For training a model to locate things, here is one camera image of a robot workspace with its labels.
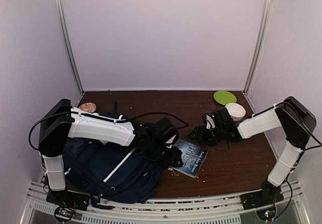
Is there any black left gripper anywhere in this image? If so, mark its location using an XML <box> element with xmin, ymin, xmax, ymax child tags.
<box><xmin>148</xmin><ymin>139</ymin><xmax>187</xmax><ymax>168</ymax></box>

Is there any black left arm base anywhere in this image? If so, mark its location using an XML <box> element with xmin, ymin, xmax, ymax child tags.
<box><xmin>46</xmin><ymin>187</ymin><xmax>90</xmax><ymax>211</ymax></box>

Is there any aluminium frame post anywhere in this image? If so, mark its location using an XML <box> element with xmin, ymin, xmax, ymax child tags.
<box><xmin>55</xmin><ymin>0</ymin><xmax>85</xmax><ymax>95</ymax></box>
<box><xmin>244</xmin><ymin>0</ymin><xmax>273</xmax><ymax>97</ymax></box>

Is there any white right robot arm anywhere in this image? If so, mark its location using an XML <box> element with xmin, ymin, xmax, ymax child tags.
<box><xmin>188</xmin><ymin>96</ymin><xmax>321</xmax><ymax>205</ymax></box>

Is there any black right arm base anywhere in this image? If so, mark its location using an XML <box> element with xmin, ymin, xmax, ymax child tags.
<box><xmin>240</xmin><ymin>179</ymin><xmax>284</xmax><ymax>210</ymax></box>

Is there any aluminium frame post right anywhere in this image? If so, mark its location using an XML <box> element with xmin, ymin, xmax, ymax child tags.
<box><xmin>244</xmin><ymin>0</ymin><xmax>273</xmax><ymax>97</ymax></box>

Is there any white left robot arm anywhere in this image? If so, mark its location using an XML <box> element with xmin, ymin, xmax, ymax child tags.
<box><xmin>32</xmin><ymin>99</ymin><xmax>183</xmax><ymax>206</ymax></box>

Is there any dark Wuthering Heights book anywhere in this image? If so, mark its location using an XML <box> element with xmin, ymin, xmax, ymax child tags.
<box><xmin>171</xmin><ymin>139</ymin><xmax>208</xmax><ymax>179</ymax></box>

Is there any aluminium front rail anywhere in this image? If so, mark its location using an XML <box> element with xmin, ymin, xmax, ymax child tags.
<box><xmin>20</xmin><ymin>181</ymin><xmax>310</xmax><ymax>224</ymax></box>

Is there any green plate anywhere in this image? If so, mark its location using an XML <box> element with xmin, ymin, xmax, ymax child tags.
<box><xmin>213</xmin><ymin>91</ymin><xmax>237</xmax><ymax>106</ymax></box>

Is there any aluminium frame post left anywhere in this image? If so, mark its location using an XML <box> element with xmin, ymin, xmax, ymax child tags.
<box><xmin>55</xmin><ymin>0</ymin><xmax>85</xmax><ymax>95</ymax></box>

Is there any orange patterned bowl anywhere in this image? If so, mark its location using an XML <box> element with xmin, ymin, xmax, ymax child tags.
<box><xmin>78</xmin><ymin>102</ymin><xmax>97</xmax><ymax>113</ymax></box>

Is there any navy blue backpack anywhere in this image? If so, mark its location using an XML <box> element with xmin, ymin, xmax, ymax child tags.
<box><xmin>62</xmin><ymin>138</ymin><xmax>163</xmax><ymax>204</ymax></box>

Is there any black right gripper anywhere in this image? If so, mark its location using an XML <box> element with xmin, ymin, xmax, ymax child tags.
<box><xmin>188</xmin><ymin>125</ymin><xmax>225</xmax><ymax>147</ymax></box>

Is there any white bowl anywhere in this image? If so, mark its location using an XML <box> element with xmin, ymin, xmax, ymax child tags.
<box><xmin>225</xmin><ymin>103</ymin><xmax>246</xmax><ymax>121</ymax></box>

